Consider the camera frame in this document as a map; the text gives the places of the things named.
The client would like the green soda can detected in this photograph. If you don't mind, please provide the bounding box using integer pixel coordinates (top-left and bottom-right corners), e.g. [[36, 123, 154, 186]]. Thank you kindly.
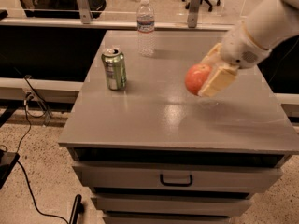
[[101, 48, 126, 91]]

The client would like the black bag behind glass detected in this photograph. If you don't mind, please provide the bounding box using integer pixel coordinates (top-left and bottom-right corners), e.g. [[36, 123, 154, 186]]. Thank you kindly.
[[20, 0, 106, 19]]

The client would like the metal rail post middle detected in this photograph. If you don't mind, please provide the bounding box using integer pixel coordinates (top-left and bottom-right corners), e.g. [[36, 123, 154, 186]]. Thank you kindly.
[[187, 0, 201, 28]]

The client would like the black stand foot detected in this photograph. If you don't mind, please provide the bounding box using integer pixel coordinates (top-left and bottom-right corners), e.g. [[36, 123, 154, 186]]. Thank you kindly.
[[69, 194, 84, 224]]

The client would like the metal rail post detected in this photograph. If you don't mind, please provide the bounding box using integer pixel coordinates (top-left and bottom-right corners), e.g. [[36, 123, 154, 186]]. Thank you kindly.
[[77, 0, 92, 24], [187, 0, 201, 28]]

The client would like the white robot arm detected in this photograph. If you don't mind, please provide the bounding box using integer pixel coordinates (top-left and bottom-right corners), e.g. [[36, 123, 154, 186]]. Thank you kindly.
[[196, 0, 299, 97]]

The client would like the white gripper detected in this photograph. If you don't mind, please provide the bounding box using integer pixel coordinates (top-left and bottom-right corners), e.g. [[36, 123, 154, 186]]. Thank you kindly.
[[198, 22, 270, 97]]

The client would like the black floor cable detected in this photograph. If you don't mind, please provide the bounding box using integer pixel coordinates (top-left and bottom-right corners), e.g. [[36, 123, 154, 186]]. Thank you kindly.
[[0, 76, 70, 224]]

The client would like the red orange apple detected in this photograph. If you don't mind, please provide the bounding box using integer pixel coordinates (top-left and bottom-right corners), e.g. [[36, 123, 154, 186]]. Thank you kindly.
[[185, 63, 212, 95]]

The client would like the black device on floor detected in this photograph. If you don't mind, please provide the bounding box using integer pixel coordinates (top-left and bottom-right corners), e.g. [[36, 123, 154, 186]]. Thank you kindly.
[[0, 150, 20, 189]]

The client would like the clear plastic water bottle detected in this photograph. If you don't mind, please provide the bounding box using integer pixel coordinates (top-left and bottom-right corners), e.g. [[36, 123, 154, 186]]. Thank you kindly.
[[136, 0, 155, 57]]

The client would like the metal rail post left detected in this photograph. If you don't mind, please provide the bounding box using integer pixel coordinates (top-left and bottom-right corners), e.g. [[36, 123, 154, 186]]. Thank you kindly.
[[77, 0, 92, 24]]

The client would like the grey drawer cabinet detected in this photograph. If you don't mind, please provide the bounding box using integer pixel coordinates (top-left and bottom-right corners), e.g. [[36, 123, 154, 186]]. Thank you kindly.
[[59, 31, 298, 224]]

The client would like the black drawer handle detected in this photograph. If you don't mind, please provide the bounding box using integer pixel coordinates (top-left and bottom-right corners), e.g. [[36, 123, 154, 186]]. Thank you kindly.
[[159, 174, 193, 187]]

